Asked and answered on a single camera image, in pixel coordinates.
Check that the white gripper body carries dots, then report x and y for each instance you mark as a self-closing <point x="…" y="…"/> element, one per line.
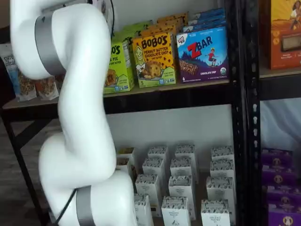
<point x="105" y="7"/>

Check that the green Bobo's apple pie box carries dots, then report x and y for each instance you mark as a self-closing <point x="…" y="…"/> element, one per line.
<point x="117" y="70"/>
<point x="141" y="22"/>
<point x="122" y="37"/>
<point x="138" y="28"/>

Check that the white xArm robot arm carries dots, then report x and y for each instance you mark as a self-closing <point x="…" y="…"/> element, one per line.
<point x="82" y="94"/>

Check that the yellow Bobo's peanut butter box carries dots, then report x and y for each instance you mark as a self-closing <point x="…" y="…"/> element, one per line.
<point x="164" y="25"/>
<point x="171" y="17"/>
<point x="157" y="31"/>
<point x="155" y="61"/>

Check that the wooden shelf board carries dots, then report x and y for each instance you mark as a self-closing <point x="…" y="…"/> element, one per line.
<point x="279" y="72"/>
<point x="152" y="90"/>

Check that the blue purple Zbar box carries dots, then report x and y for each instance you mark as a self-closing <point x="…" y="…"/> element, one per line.
<point x="209" y="13"/>
<point x="202" y="56"/>
<point x="207" y="21"/>
<point x="200" y="27"/>

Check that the white granola box yellow label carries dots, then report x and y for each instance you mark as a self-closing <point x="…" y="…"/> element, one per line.
<point x="125" y="151"/>
<point x="123" y="163"/>

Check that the white organic pasta box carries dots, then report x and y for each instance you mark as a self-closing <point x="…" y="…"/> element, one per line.
<point x="147" y="186"/>
<point x="144" y="212"/>
<point x="175" y="212"/>
<point x="181" y="167"/>
<point x="222" y="168"/>
<point x="153" y="167"/>
<point x="180" y="188"/>
<point x="222" y="153"/>
<point x="158" y="153"/>
<point x="219" y="189"/>
<point x="185" y="151"/>
<point x="215" y="214"/>

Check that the large orange snack box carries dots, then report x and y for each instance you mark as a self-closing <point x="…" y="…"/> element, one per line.
<point x="285" y="35"/>

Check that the purple snack box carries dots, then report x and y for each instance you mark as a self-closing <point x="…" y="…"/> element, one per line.
<point x="277" y="156"/>
<point x="278" y="176"/>
<point x="284" y="217"/>
<point x="284" y="197"/>

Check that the granola bag orange label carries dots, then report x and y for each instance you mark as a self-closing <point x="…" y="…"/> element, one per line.
<point x="47" y="89"/>

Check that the granola bag blue label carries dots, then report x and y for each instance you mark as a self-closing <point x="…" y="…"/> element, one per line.
<point x="26" y="87"/>

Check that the white plastic sheet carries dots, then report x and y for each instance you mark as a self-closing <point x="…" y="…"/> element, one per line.
<point x="279" y="122"/>

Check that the white small cartons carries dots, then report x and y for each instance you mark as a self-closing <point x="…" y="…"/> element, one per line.
<point x="201" y="195"/>

